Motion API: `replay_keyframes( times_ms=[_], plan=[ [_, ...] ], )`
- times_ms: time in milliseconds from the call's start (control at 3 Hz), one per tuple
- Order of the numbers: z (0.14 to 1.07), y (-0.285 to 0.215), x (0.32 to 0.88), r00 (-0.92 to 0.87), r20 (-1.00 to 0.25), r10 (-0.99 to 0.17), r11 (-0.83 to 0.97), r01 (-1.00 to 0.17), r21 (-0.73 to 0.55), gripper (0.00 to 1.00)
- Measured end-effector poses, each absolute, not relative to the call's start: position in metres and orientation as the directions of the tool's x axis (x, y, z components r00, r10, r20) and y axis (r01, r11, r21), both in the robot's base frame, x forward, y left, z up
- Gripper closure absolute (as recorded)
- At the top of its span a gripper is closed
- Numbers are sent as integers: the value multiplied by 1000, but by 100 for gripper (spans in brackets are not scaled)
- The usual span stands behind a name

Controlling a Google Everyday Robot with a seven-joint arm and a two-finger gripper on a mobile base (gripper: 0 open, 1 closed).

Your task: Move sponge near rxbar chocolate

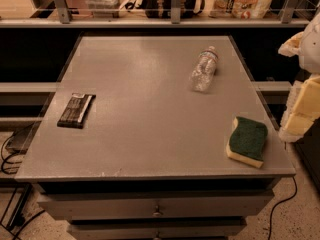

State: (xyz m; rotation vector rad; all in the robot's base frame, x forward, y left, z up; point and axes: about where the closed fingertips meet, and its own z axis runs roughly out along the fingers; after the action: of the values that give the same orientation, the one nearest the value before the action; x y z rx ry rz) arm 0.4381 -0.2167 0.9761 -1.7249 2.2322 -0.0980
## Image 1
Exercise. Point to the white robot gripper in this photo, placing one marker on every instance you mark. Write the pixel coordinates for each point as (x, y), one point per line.
(312, 50)

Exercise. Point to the green and yellow sponge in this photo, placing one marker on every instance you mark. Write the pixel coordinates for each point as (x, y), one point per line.
(247, 141)

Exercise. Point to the rxbar chocolate bar wrapper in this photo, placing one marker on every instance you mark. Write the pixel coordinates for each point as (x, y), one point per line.
(76, 110)

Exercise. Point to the snack bag on shelf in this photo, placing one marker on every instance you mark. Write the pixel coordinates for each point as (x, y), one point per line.
(242, 9)

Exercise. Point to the clear plastic water bottle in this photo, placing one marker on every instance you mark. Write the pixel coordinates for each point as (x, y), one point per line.
(203, 73)

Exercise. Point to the grey upper drawer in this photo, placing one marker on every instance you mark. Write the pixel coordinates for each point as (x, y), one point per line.
(154, 205)

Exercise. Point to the grey drawer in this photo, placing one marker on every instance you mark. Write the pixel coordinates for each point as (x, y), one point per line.
(154, 205)
(159, 229)

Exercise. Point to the black backpack on shelf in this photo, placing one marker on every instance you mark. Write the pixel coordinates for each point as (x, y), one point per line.
(163, 8)

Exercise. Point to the grey lower drawer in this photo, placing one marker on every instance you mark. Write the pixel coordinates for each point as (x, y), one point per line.
(159, 229)

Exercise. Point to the grey metal shelf rail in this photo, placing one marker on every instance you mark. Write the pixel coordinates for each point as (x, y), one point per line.
(75, 14)

